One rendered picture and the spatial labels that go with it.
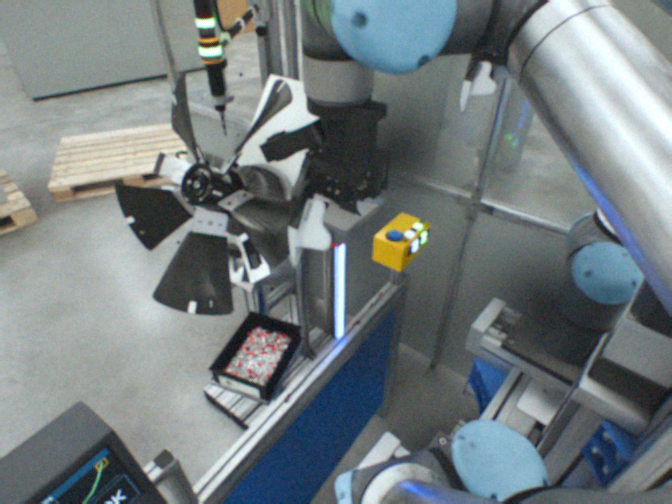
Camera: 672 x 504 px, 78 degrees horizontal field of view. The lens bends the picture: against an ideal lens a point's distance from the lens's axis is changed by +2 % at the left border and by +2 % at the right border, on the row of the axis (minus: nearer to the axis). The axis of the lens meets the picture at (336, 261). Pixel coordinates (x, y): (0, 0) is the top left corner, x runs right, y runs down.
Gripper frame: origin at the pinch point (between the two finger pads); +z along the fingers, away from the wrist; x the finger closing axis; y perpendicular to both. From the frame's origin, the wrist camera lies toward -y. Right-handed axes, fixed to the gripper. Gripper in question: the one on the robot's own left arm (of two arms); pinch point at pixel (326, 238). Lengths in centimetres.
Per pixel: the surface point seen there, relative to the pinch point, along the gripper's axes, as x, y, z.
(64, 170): 79, -338, 128
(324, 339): 73, -60, 137
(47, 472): -39.9, -12.6, 17.8
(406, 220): 59, -16, 36
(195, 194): 18, -59, 23
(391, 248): 47, -13, 37
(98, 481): -36.7, -9.6, 22.3
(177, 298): 3, -56, 47
